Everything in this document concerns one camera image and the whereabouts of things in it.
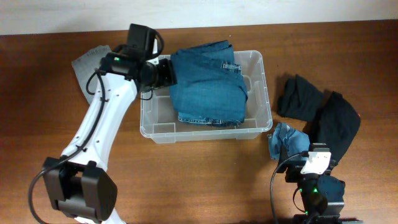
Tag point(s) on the blue cloth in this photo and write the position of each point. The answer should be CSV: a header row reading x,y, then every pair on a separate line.
x,y
294,141

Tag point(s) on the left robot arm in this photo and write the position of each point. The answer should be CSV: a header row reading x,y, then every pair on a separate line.
x,y
77,182

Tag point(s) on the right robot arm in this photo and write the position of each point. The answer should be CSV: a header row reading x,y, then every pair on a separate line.
x,y
321,193

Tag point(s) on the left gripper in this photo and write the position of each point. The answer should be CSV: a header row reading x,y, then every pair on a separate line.
x,y
168,73

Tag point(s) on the light washed jeans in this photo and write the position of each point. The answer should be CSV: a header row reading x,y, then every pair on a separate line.
x,y
85,65

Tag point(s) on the clear plastic storage bin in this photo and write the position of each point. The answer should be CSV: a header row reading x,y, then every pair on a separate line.
x,y
159,121

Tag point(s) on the black garment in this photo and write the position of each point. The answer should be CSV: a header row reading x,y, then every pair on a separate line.
x,y
300,100
336,123

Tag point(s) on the dark blue jeans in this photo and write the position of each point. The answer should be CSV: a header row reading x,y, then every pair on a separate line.
x,y
210,87

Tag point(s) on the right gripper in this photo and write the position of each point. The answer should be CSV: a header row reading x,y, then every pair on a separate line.
x,y
293,168

